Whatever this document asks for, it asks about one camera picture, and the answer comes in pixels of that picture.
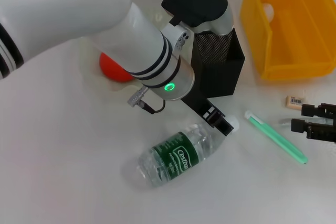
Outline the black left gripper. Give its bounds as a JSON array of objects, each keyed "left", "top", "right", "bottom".
[{"left": 180, "top": 94, "right": 235, "bottom": 137}]

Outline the green pen with white cap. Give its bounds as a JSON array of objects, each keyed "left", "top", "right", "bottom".
[{"left": 244, "top": 110, "right": 308, "bottom": 166}]

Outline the clear green-label water bottle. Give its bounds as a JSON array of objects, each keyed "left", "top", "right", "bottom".
[{"left": 136, "top": 115, "right": 240, "bottom": 188}]

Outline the white paper ball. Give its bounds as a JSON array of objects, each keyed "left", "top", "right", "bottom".
[{"left": 262, "top": 3, "right": 275, "bottom": 23}]

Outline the orange fruit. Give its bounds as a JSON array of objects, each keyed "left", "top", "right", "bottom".
[{"left": 99, "top": 52, "right": 134, "bottom": 83}]

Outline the beige eraser with barcode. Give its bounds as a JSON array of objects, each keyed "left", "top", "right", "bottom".
[{"left": 285, "top": 95, "right": 308, "bottom": 109}]

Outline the black mesh pen holder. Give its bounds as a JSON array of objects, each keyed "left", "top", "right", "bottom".
[{"left": 191, "top": 26, "right": 246, "bottom": 99}]

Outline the wavy clear glass fruit plate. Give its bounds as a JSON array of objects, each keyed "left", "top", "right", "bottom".
[{"left": 77, "top": 8, "right": 169, "bottom": 92}]

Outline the yellow plastic bin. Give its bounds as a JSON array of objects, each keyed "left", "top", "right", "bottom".
[{"left": 239, "top": 0, "right": 336, "bottom": 80}]

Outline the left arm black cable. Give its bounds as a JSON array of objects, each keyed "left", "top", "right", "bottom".
[{"left": 127, "top": 89, "right": 166, "bottom": 114}]

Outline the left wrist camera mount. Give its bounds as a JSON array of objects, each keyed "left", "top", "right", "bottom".
[{"left": 161, "top": 22, "right": 194, "bottom": 51}]

